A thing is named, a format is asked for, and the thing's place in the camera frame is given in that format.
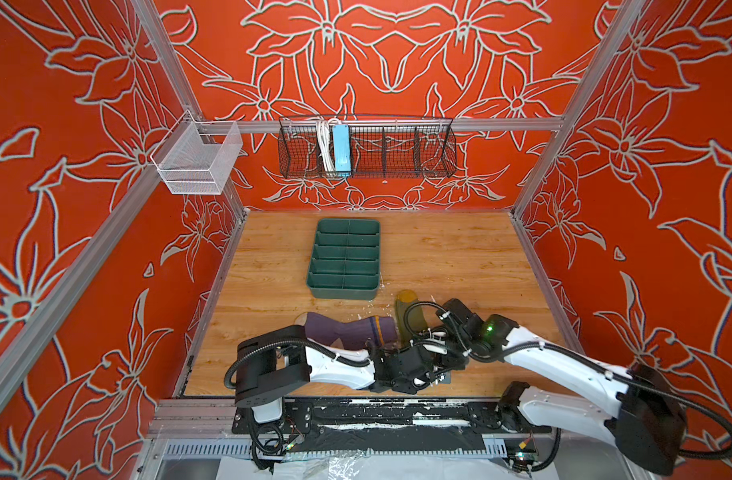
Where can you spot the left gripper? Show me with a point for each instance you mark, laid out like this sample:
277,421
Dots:
409,386

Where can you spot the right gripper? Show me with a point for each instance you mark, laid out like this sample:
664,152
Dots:
441,335

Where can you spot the purple sock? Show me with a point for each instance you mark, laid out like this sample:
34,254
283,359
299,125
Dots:
378,331

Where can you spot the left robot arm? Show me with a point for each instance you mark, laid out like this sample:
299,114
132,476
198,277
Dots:
274,365

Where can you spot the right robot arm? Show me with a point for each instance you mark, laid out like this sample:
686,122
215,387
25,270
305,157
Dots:
633,409

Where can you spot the green divided tray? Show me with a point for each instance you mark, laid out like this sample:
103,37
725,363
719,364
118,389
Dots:
345,259

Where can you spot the light blue box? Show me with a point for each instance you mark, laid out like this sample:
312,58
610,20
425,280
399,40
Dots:
342,149

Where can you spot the clear plastic bin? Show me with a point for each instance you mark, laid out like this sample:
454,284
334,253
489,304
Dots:
197,158

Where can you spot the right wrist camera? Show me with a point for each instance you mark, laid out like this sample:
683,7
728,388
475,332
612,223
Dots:
435,346

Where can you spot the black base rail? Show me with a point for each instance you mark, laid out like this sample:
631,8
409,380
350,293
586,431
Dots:
397,425

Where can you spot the black wire basket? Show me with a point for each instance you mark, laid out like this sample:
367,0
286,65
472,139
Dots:
382,147

